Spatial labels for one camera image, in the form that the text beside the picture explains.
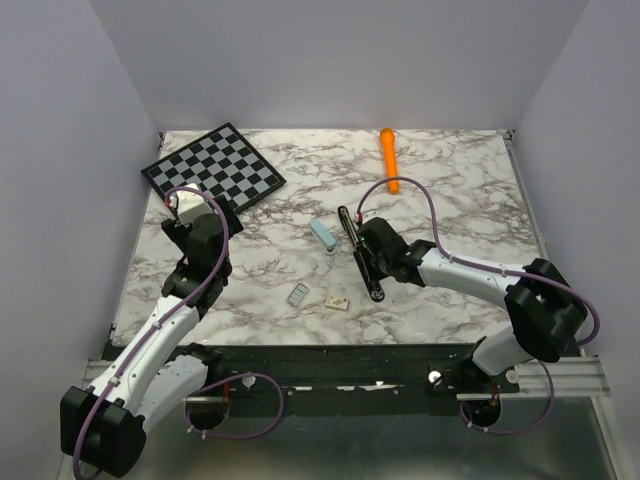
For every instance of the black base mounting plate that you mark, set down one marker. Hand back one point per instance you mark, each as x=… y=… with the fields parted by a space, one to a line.
x=272 y=382

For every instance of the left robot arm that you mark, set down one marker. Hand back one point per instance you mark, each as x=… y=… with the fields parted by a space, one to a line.
x=106 y=424

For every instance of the white staples box sleeve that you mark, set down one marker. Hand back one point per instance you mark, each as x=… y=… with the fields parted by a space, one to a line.
x=337 y=302

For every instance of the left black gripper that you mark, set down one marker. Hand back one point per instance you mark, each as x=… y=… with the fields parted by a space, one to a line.
x=179 y=233

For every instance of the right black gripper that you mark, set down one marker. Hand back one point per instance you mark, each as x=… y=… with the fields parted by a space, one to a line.
x=375 y=274

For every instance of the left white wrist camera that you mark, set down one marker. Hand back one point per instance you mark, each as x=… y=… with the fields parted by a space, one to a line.
x=188 y=205

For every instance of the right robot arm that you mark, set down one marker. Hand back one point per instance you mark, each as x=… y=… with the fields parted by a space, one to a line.
x=544 y=316

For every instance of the black stapler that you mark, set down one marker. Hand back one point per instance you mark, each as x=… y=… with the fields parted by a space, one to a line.
x=370 y=274

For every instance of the black grey chessboard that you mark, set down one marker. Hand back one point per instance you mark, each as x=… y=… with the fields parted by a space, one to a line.
x=221 y=163

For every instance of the light blue stapler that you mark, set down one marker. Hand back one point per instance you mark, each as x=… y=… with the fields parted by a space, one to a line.
x=323 y=236

